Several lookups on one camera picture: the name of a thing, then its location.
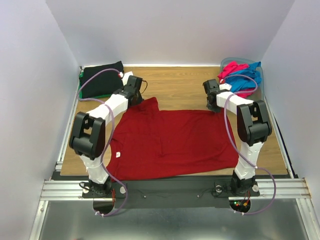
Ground red t-shirt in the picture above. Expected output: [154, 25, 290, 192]
[107, 97, 239, 181]

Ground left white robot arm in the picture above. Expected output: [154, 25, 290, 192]
[69, 74, 144, 198]

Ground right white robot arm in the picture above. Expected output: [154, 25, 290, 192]
[202, 79, 272, 196]

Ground blue t-shirt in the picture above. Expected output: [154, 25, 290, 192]
[224, 61, 263, 88]

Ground folded black t-shirt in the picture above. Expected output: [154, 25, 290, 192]
[79, 61, 124, 99]

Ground pink t-shirt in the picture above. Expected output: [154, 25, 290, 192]
[218, 61, 255, 98]

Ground grey plastic basket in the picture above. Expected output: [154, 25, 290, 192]
[220, 57, 264, 100]

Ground folded green t-shirt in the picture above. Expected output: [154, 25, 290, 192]
[78, 69, 118, 100]

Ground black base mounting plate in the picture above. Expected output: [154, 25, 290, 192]
[79, 175, 260, 211]

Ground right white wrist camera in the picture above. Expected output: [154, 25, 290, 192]
[219, 83, 232, 91]

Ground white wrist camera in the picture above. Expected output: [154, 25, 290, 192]
[118, 71, 133, 86]
[219, 83, 232, 91]

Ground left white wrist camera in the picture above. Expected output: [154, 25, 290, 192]
[118, 71, 133, 86]

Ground aluminium frame rail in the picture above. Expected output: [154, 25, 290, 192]
[29, 96, 82, 240]

